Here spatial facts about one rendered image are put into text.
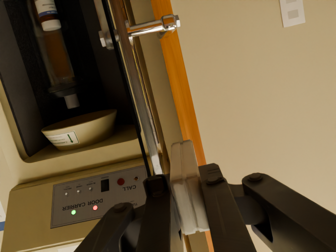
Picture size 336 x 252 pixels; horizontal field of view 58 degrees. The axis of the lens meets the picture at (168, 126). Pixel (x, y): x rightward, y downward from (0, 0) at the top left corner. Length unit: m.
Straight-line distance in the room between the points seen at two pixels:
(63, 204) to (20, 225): 0.09
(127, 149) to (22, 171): 0.23
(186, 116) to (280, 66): 0.62
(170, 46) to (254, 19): 0.59
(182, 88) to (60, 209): 0.32
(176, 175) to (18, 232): 0.53
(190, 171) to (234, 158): 0.94
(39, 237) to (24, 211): 0.07
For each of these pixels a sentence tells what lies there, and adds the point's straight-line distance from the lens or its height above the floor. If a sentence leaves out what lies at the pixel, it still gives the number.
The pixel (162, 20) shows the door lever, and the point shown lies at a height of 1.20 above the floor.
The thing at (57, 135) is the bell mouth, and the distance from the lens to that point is 0.68.
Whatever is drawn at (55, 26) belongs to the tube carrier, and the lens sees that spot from 0.69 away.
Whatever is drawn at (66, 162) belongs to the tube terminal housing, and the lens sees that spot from 0.66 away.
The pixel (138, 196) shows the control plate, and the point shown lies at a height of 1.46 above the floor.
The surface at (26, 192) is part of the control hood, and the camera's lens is 0.68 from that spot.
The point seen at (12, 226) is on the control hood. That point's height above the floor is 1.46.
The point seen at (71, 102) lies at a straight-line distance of 0.71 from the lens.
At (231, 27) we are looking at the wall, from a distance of 1.04.
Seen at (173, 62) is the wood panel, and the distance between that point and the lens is 0.50.
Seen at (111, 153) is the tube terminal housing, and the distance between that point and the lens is 0.63.
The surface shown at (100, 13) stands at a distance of 0.32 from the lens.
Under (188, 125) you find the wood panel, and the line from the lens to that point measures 0.51.
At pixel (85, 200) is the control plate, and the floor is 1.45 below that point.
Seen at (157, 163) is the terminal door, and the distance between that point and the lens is 0.29.
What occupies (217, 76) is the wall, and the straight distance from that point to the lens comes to 1.03.
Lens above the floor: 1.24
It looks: 11 degrees up
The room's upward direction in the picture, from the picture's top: 166 degrees clockwise
